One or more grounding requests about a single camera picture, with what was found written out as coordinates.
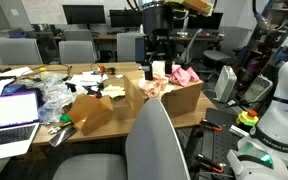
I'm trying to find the wall whiteboard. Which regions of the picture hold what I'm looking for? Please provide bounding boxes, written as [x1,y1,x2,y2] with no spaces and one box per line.
[20,0,145,25]

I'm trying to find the clear plastic bags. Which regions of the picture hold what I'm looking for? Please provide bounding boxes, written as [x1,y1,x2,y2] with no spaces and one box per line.
[33,73,77,124]

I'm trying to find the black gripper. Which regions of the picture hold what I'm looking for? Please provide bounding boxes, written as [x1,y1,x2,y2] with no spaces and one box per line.
[140,5,177,81]

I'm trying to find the wooden monitor desk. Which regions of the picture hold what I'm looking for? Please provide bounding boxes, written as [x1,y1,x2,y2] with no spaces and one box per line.
[52,31,224,44]

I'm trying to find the large cardboard box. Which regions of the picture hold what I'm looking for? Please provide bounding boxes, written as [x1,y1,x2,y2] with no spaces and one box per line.
[123,69,205,119]

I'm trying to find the green plastic piece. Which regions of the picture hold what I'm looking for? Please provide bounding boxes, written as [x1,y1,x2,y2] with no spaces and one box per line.
[59,113,73,124]

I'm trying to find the white paper stack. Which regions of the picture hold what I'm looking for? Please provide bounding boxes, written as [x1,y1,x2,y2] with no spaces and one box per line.
[65,72,109,88]

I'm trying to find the white fan heater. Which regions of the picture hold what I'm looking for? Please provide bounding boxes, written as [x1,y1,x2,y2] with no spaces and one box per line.
[214,64,238,104]

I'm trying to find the blue purple box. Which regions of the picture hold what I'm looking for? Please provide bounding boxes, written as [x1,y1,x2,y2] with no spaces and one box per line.
[0,83,28,97]

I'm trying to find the black office chair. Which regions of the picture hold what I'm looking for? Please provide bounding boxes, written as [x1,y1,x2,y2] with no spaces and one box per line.
[32,30,61,64]

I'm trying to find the light grey swivel chair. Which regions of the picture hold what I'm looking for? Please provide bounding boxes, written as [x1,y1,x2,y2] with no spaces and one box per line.
[183,26,252,73]

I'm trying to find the grey conference chair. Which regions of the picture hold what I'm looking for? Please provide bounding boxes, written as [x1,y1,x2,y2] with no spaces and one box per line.
[0,37,44,66]
[58,40,97,65]
[63,29,94,42]
[116,31,147,63]

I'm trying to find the pink cloth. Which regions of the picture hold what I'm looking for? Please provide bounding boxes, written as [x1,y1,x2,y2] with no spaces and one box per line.
[168,64,201,88]

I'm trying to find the green black small device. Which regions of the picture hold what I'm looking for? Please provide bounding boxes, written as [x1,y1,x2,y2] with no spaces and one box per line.
[105,67,117,76]

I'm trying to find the silver metal block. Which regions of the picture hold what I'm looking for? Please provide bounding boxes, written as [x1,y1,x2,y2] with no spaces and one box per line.
[228,124,251,140]

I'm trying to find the office chair with headrest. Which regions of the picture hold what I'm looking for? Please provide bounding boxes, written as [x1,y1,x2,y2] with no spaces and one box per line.
[52,98,192,180]

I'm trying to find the white mesh basket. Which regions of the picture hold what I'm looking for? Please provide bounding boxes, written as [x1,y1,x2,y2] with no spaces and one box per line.
[241,73,274,105]

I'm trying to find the small open cardboard box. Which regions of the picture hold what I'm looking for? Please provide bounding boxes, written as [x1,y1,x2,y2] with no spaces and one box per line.
[66,93,114,137]

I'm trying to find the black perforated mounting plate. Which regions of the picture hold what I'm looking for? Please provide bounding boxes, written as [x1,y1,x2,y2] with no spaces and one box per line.
[192,107,253,180]

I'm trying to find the orange black bar clamp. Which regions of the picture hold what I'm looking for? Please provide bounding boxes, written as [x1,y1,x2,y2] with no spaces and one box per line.
[198,117,224,133]
[195,152,228,175]

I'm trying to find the yellow emergency stop button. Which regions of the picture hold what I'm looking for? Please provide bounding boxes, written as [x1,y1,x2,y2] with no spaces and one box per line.
[235,109,260,128]

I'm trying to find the black shelf rack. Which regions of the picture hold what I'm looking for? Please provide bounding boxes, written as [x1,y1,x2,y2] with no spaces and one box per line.
[232,0,288,89]

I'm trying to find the silver pliers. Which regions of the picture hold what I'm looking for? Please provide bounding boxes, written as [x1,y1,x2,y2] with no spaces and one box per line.
[47,121,73,136]

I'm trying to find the pale yellow sheets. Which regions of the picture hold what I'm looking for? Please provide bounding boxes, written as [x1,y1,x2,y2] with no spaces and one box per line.
[100,84,127,100]

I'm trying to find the black computer monitor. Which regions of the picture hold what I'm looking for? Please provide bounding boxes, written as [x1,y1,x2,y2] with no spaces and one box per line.
[62,4,107,25]
[186,12,224,30]
[109,9,144,29]

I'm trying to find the peach cloth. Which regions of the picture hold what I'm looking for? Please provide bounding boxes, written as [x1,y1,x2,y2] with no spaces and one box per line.
[138,73,176,100]

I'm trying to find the silver laptop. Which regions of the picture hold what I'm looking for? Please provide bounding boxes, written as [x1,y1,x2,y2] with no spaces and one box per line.
[0,91,41,163]

